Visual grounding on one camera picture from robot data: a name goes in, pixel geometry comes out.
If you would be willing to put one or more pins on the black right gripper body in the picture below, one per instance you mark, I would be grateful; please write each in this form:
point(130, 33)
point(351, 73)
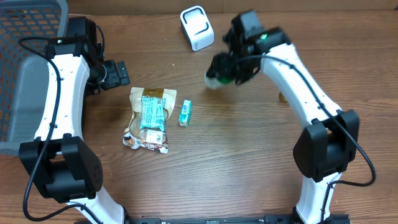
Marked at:
point(229, 67)

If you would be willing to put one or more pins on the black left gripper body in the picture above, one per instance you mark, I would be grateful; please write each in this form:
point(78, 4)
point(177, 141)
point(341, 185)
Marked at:
point(107, 76)

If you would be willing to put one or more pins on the green lid white jar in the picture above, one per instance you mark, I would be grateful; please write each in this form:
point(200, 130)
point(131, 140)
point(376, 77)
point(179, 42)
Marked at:
point(214, 84)

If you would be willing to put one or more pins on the brown snack packet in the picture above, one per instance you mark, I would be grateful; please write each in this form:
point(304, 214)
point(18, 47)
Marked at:
point(135, 96)

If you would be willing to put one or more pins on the yellow oil bottle silver cap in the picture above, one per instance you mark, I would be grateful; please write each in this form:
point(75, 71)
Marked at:
point(282, 98)

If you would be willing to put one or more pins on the teal snack packet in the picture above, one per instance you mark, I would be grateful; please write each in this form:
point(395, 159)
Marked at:
point(152, 113)

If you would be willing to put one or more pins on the green white Kleenex tissue pack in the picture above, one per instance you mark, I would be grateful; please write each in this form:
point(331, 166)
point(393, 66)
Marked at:
point(186, 113)

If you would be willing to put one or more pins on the white labelled snack packet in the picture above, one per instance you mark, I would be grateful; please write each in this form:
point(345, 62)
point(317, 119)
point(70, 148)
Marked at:
point(149, 139)

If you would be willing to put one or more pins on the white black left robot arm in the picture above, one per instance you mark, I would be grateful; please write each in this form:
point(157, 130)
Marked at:
point(60, 164)

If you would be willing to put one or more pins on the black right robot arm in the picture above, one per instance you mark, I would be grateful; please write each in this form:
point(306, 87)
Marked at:
point(329, 135)

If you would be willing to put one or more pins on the white barcode scanner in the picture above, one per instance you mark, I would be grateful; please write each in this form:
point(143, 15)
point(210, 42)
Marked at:
point(197, 28)

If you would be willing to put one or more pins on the brown cardboard back panel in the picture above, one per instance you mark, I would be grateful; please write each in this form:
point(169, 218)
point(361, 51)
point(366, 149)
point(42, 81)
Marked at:
point(141, 7)

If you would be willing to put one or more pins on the grey plastic mesh basket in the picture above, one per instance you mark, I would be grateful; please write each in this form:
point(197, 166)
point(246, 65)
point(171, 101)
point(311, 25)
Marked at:
point(24, 76)

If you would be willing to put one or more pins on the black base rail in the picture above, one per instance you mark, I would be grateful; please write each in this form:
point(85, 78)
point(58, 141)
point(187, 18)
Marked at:
point(211, 220)

